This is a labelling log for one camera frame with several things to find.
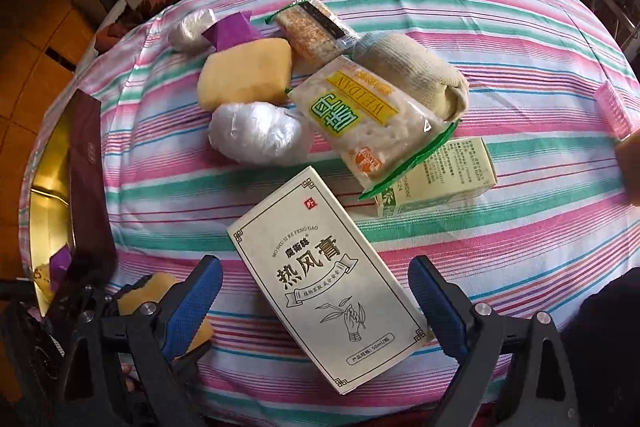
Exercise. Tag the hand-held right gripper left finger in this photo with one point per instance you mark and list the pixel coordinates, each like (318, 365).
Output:
(197, 297)

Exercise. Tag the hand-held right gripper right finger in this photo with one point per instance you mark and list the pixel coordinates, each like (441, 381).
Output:
(435, 307)

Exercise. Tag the maroon tin lid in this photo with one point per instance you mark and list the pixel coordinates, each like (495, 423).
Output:
(92, 177)

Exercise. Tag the gold tin box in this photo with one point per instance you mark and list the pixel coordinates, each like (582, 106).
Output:
(50, 177)

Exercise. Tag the white green cracker packet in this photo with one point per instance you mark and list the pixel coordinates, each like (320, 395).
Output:
(360, 117)

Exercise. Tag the cream green carton box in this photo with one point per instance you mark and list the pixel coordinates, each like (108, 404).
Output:
(460, 172)

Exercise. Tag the wooden wardrobe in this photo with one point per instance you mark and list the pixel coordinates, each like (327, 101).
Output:
(30, 32)

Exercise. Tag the person's dark clothing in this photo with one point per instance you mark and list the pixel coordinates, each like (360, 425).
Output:
(600, 347)

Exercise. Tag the yellow sponge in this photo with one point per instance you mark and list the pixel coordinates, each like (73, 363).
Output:
(145, 289)
(245, 72)

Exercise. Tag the purple packet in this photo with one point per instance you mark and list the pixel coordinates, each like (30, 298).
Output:
(60, 263)
(230, 29)

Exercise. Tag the large clear plastic bundle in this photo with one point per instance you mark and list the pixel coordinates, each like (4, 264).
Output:
(255, 132)

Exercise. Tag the small clear plastic bundle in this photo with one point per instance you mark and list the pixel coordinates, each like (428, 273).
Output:
(190, 29)

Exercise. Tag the beige sock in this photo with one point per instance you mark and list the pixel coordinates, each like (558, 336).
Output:
(415, 62)

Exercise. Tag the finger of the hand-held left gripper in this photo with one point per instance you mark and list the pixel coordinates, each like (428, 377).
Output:
(30, 291)

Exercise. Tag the striped bed sheet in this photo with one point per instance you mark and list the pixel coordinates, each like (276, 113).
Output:
(500, 57)

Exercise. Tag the white ointment box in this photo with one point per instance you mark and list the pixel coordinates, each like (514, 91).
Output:
(320, 277)

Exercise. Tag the pink plastic comb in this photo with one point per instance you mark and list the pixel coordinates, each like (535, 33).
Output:
(617, 109)

